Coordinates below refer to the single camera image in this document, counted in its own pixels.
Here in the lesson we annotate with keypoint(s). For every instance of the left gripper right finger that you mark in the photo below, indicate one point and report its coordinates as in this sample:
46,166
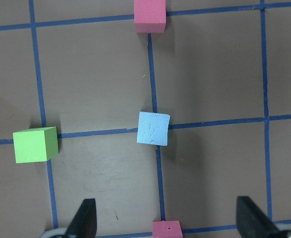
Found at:
251,222

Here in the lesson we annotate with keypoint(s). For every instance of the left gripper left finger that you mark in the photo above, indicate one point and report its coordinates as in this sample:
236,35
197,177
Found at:
83,224

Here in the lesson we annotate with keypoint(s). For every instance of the light blue block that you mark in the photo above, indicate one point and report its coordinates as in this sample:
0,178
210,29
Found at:
153,128

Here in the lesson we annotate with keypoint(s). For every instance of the pink block near left base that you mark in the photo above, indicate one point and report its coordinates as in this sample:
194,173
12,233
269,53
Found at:
166,229

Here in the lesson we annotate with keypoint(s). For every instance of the green block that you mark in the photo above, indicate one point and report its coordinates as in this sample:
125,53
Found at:
35,145

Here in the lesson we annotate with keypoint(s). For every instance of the pink block left front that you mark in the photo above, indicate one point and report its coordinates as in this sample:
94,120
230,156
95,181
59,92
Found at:
150,16

